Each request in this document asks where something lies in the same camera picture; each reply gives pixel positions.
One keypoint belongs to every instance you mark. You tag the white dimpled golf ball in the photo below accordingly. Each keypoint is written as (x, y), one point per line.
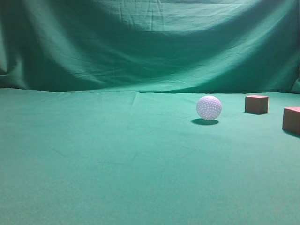
(209, 107)

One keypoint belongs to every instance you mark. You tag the brown wooden cube block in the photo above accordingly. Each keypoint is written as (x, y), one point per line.
(256, 104)

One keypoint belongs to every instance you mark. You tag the brown cube block at edge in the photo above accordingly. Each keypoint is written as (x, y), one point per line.
(291, 120)

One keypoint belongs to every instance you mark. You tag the green cloth backdrop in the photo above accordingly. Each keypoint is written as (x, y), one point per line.
(98, 120)

